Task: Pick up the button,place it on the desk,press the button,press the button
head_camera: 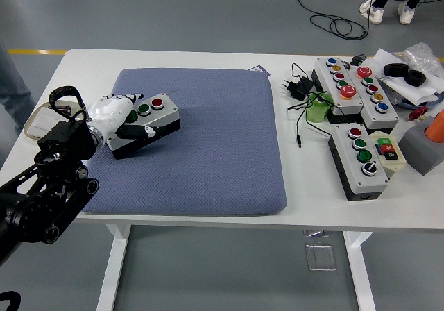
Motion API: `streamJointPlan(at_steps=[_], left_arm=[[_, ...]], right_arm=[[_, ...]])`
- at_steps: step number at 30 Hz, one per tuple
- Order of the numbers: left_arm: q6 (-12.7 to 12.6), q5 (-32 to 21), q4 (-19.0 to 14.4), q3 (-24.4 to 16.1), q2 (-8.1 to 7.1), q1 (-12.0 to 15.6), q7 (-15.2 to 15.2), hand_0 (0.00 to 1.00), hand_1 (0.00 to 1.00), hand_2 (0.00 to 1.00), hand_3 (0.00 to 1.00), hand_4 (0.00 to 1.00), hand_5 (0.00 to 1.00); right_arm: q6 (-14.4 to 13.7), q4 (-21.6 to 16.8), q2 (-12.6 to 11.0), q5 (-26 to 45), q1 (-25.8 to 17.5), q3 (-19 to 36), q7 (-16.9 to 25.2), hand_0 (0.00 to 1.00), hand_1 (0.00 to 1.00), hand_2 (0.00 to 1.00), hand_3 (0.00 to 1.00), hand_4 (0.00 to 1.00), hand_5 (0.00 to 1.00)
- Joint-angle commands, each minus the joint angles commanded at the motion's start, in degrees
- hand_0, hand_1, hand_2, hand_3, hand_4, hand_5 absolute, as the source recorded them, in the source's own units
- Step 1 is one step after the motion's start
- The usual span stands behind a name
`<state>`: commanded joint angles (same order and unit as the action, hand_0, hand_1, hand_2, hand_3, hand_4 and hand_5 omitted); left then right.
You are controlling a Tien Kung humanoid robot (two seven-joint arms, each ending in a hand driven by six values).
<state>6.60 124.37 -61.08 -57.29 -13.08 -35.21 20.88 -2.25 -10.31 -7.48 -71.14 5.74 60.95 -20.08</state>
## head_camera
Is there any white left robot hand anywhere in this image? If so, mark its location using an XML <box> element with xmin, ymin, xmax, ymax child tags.
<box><xmin>85</xmin><ymin>93</ymin><xmax>157</xmax><ymax>140</ymax></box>

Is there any grey four-button control box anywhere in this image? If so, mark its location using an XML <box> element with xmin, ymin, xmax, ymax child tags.
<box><xmin>327</xmin><ymin>123</ymin><xmax>390</xmax><ymax>201</ymax></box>
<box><xmin>105</xmin><ymin>94</ymin><xmax>181</xmax><ymax>160</ymax></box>

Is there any five-button box with mushroom button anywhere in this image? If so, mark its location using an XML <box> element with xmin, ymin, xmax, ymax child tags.
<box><xmin>311</xmin><ymin>57</ymin><xmax>365</xmax><ymax>124</ymax></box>
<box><xmin>346</xmin><ymin>66</ymin><xmax>400</xmax><ymax>131</ymax></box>

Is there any cream shallow tray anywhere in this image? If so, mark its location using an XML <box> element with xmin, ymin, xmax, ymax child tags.
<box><xmin>23</xmin><ymin>99</ymin><xmax>86</xmax><ymax>140</ymax></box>

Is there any blue-grey padded mat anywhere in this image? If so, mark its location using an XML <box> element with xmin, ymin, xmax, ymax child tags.
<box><xmin>78</xmin><ymin>67</ymin><xmax>288</xmax><ymax>217</ymax></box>

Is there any purple and white label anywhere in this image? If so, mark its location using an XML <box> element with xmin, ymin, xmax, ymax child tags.
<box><xmin>248</xmin><ymin>64</ymin><xmax>271</xmax><ymax>78</ymax></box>

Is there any white table leg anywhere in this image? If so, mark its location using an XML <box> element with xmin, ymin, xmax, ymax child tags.
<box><xmin>343</xmin><ymin>230</ymin><xmax>377</xmax><ymax>311</ymax></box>
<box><xmin>96</xmin><ymin>223</ymin><xmax>132</xmax><ymax>311</ymax></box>

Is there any black power adapter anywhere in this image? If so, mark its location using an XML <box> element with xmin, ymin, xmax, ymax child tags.
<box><xmin>280</xmin><ymin>76</ymin><xmax>313</xmax><ymax>101</ymax></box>

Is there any green cylinder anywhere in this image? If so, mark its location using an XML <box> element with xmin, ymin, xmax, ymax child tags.
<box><xmin>305</xmin><ymin>91</ymin><xmax>334</xmax><ymax>124</ymax></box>

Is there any metal floor outlet plate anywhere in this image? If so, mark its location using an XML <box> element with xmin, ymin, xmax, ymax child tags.
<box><xmin>305</xmin><ymin>243</ymin><xmax>337</xmax><ymax>272</ymax></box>

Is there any white paper sheet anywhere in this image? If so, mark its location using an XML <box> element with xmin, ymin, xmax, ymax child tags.
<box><xmin>373</xmin><ymin>48</ymin><xmax>444</xmax><ymax>104</ymax></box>

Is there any red valve knob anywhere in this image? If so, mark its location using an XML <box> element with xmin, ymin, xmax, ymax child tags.
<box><xmin>408</xmin><ymin>106</ymin><xmax>430</xmax><ymax>121</ymax></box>

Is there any grey block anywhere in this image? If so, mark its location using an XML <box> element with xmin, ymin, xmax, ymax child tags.
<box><xmin>398</xmin><ymin>115</ymin><xmax>444</xmax><ymax>176</ymax></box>

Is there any clear bubble wrap bag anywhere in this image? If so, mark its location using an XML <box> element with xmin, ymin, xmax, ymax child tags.
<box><xmin>393</xmin><ymin>42</ymin><xmax>444</xmax><ymax>95</ymax></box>

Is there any orange cylinder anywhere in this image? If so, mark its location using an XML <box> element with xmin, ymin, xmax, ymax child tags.
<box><xmin>425</xmin><ymin>108</ymin><xmax>444</xmax><ymax>144</ymax></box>

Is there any white wall switch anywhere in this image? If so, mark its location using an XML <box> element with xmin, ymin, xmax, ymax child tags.
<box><xmin>29</xmin><ymin>108</ymin><xmax>62</xmax><ymax>137</ymax></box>

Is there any black adapter cable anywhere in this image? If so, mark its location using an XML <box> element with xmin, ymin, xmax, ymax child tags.
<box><xmin>287</xmin><ymin>62</ymin><xmax>336</xmax><ymax>148</ymax></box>

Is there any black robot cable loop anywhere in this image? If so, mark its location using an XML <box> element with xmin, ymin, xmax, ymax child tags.
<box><xmin>0</xmin><ymin>289</ymin><xmax>21</xmax><ymax>311</ymax></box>

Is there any black floor cable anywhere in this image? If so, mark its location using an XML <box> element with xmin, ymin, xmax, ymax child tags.
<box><xmin>294</xmin><ymin>0</ymin><xmax>444</xmax><ymax>41</ymax></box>

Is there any cream three-button switch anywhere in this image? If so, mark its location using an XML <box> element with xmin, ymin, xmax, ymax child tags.
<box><xmin>368</xmin><ymin>130</ymin><xmax>407</xmax><ymax>180</ymax></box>

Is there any blue ring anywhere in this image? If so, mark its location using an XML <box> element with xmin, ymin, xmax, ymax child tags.
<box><xmin>395</xmin><ymin>94</ymin><xmax>444</xmax><ymax>110</ymax></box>

